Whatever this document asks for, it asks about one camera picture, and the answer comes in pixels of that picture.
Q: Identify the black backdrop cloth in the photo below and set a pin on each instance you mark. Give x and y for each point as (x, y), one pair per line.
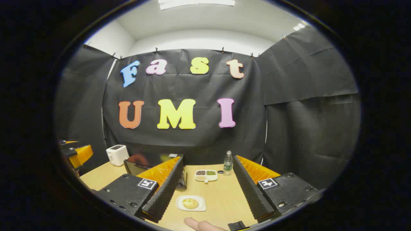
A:
(179, 86)

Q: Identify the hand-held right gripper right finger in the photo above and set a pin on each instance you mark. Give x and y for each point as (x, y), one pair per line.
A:
(252, 192)

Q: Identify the white square plate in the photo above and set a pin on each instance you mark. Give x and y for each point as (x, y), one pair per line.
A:
(199, 207)

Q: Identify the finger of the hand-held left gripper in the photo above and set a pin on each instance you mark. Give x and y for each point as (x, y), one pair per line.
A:
(67, 144)
(82, 154)

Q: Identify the black electric oven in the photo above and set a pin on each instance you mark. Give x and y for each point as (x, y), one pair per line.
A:
(144, 160)

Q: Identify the round golden bread bun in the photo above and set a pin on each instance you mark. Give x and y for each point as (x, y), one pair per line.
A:
(190, 203)

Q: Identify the white toaster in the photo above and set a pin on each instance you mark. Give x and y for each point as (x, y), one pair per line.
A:
(117, 155)

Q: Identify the clear plastic water bottle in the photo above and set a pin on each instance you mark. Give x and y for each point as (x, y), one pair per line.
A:
(228, 165)

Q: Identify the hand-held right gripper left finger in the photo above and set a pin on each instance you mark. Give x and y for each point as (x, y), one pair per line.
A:
(167, 192)

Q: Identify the ceiling light panel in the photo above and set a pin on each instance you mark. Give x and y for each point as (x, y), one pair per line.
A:
(196, 3)
(298, 27)

